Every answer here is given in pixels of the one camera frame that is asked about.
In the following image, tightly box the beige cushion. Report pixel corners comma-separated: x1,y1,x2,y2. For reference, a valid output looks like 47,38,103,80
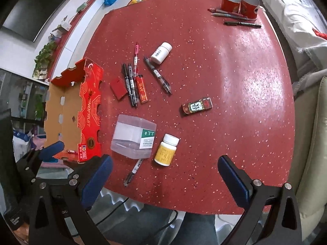
287,76,327,236

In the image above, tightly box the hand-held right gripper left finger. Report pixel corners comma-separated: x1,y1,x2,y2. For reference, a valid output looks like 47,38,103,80
28,155,113,245

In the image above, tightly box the yellow label pill bottle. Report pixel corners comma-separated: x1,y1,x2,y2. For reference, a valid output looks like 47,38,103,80
154,133,180,166

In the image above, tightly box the black marker pen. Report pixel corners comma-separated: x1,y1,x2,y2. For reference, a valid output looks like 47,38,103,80
121,63,135,107

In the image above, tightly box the black television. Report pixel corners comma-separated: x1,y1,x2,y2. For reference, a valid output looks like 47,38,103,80
2,0,95,43

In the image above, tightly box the pink and red pen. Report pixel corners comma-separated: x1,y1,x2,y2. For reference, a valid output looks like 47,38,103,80
131,42,140,79

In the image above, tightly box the glass display cabinet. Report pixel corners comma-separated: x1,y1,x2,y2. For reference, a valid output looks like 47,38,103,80
0,68,49,134

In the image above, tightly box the slim grey pen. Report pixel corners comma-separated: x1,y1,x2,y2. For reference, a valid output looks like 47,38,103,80
211,12,250,20

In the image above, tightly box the grey grip gel pen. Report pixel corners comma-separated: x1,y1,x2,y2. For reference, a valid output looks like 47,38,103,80
143,55,172,95

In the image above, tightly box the white pill bottle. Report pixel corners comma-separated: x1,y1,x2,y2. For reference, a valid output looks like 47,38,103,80
150,42,173,65

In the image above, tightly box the white barrel pen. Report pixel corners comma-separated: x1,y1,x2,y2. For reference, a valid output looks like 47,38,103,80
123,158,144,187

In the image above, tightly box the dark grip clear pen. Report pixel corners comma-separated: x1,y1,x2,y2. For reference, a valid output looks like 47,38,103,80
127,65,138,108

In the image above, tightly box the white bedding on sofa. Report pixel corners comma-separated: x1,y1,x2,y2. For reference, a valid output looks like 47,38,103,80
244,0,327,67

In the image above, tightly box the clear plastic container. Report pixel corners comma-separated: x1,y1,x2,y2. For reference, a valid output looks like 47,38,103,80
110,114,157,160

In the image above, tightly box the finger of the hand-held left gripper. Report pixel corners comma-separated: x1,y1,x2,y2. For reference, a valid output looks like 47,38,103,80
16,141,64,182

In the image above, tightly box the small plain red box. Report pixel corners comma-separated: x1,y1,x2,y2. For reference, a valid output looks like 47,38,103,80
110,77,128,100

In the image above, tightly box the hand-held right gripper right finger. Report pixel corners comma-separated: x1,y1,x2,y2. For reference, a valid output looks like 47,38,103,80
218,155,304,245

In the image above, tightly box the decorated red rectangular box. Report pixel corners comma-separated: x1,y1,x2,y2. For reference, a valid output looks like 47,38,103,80
181,97,214,117

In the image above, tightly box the red lighter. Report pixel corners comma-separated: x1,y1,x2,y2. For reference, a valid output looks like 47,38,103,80
134,75,149,104

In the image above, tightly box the black pen with gold clip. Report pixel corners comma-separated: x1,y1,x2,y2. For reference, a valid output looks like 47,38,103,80
224,21,262,29

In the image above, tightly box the red and brown cardboard box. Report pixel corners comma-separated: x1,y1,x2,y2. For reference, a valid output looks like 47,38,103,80
43,57,104,164

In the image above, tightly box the green potted plant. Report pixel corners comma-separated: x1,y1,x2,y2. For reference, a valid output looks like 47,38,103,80
34,40,59,70

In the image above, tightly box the white cabinet with red top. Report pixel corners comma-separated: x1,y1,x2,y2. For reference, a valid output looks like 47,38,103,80
33,0,133,82

